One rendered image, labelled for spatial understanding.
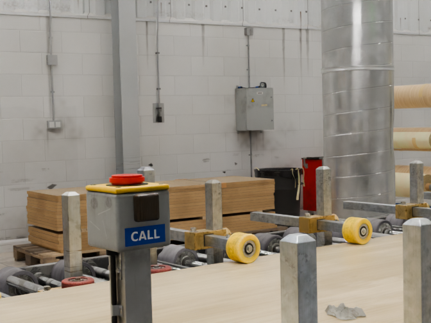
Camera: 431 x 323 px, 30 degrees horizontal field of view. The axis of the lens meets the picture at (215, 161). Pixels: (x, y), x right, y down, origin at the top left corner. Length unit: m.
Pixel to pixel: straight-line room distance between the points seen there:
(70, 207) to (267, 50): 8.01
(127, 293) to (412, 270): 0.51
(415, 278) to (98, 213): 0.55
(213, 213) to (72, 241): 0.46
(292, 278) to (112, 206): 0.30
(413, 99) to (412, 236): 7.45
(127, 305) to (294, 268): 0.26
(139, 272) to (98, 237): 0.06
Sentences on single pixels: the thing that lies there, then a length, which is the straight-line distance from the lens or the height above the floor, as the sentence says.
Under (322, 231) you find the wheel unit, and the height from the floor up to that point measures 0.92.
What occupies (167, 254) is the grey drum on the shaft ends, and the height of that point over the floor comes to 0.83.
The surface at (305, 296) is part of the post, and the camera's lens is 1.08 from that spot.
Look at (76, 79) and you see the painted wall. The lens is 8.69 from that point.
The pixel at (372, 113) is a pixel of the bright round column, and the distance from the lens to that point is 5.32.
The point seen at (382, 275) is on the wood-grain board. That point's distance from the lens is 2.03.
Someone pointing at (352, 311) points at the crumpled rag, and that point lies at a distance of 1.63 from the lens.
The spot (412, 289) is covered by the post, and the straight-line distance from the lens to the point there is 1.27.
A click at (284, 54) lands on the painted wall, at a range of 10.12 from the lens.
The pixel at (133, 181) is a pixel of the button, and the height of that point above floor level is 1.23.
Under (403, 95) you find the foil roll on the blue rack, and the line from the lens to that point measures 8.78.
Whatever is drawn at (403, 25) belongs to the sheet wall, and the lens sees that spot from 11.59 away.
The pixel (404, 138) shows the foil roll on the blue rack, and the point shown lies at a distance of 8.66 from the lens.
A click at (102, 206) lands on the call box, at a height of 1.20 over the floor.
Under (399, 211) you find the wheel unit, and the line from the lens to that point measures 2.94.
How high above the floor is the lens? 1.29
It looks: 3 degrees down
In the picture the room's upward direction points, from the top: 1 degrees counter-clockwise
